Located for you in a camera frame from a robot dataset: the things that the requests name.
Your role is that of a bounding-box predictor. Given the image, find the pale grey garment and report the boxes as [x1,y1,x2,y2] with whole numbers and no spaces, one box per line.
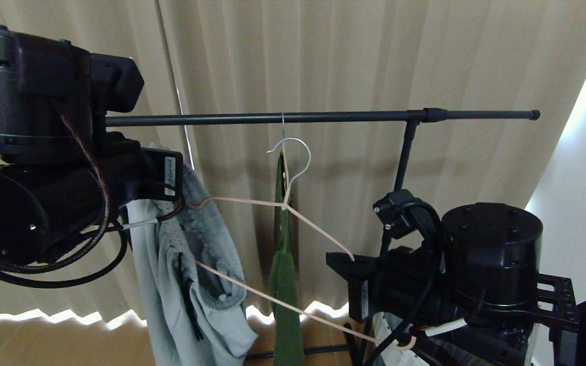
[128,145,259,366]

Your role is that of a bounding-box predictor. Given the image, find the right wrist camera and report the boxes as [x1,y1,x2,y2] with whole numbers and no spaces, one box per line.
[373,189,444,255]

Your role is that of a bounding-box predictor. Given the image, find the white laundry basket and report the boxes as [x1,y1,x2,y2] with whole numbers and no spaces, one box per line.
[372,313,426,366]

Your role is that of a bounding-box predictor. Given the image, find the green long-sleeved shirt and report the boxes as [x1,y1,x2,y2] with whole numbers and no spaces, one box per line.
[270,150,306,366]

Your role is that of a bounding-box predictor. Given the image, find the pink clothes hanger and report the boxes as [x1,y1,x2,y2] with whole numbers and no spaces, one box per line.
[186,137,418,352]
[280,113,291,196]

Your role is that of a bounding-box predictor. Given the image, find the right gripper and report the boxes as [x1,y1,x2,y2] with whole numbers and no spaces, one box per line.
[348,248,447,326]

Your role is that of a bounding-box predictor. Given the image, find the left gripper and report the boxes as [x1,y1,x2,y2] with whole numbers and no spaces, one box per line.
[0,147,184,265]

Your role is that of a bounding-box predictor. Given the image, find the black clothes rack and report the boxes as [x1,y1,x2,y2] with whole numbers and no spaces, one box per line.
[105,108,540,366]

